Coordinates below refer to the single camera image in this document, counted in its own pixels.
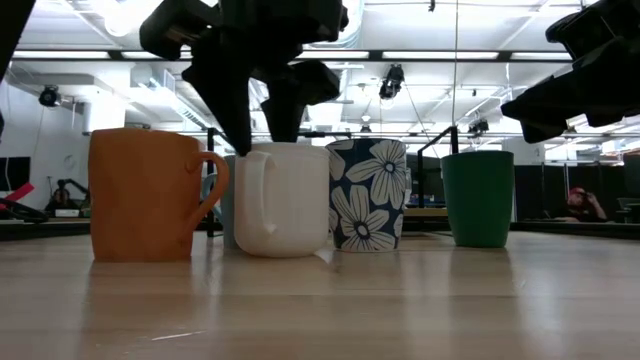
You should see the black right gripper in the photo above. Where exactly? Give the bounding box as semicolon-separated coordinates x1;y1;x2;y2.
501;0;640;145

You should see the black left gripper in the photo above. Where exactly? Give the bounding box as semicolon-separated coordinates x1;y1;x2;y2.
138;0;350;157

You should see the light blue mug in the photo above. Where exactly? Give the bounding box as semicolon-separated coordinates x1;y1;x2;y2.
202;154;237;250

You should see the green cup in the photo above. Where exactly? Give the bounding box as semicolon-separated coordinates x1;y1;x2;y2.
440;150;515;248

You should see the blue white floral mug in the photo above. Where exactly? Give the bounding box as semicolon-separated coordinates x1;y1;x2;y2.
325;138;407;253

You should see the orange mug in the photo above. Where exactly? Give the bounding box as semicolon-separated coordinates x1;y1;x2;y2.
88;127;230;264

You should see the black partition screen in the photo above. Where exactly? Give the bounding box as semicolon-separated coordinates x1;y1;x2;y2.
513;152;640;224

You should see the person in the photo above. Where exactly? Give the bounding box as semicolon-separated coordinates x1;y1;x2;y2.
554;187;609;224

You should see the black wall monitor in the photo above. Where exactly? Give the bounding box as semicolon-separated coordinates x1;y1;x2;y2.
0;156;31;192

